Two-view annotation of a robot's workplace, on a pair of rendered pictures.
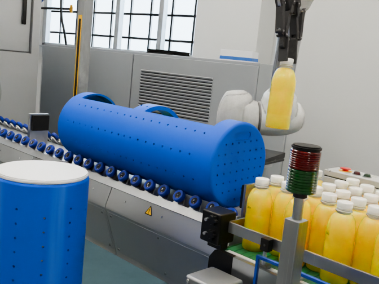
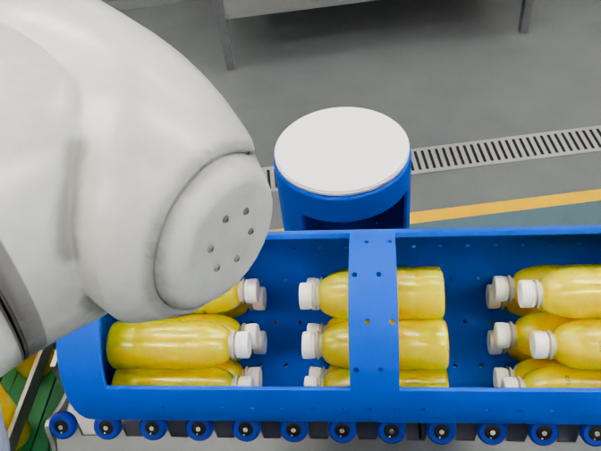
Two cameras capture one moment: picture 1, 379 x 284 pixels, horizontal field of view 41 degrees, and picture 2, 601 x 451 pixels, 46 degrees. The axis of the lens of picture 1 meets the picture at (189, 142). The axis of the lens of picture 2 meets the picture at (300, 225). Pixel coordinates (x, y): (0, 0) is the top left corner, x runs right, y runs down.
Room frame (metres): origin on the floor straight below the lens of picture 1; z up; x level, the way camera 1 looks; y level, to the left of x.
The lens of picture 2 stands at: (2.39, -0.29, 1.96)
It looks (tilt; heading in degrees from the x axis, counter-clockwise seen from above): 45 degrees down; 145
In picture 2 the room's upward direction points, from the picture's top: 8 degrees counter-clockwise
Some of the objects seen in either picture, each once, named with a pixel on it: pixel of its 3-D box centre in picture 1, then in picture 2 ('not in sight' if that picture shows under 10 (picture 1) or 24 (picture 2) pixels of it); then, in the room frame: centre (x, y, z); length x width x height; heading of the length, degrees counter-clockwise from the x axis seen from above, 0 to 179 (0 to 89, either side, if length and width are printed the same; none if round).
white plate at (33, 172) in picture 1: (42, 171); (341, 148); (1.52, 0.44, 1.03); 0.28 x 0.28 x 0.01
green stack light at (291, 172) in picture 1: (302, 180); not in sight; (1.05, -0.24, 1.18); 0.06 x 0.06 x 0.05
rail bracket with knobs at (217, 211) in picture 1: (219, 227); not in sight; (1.40, -0.11, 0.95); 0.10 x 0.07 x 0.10; 136
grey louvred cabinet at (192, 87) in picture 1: (146, 142); not in sight; (4.11, 0.35, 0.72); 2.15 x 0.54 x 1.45; 55
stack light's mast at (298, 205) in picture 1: (302, 182); not in sight; (1.05, -0.24, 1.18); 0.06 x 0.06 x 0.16
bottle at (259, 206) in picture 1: (258, 216); not in sight; (1.40, -0.21, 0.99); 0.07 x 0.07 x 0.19
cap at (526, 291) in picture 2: not in sight; (527, 293); (2.06, 0.31, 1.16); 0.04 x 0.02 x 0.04; 136
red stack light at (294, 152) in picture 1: (304, 159); not in sight; (1.05, -0.24, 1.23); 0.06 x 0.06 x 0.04
